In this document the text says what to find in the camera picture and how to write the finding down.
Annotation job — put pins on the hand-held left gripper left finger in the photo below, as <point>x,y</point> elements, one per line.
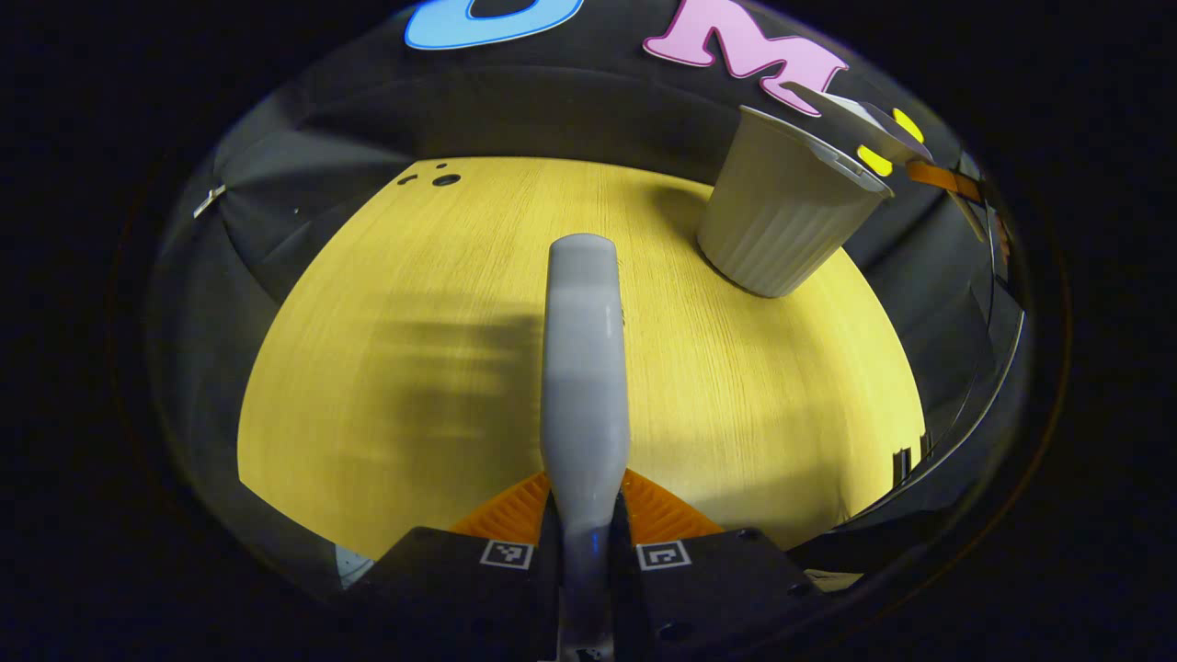
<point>478,598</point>

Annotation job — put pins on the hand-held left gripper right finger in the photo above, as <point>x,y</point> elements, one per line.
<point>708,598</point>

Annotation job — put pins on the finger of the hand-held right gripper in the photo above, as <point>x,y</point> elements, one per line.
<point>942,179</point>

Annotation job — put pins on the grey plastic dustpan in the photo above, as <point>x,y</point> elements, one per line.
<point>869,124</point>

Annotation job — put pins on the white ribbed garbage bin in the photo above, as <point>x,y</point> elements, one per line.
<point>782,221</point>

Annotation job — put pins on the small grey broom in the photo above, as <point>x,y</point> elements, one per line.
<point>584,368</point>

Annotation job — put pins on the black backdrop cloth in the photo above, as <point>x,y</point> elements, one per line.
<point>515,110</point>

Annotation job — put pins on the white cloth clip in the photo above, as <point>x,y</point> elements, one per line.
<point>209,200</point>

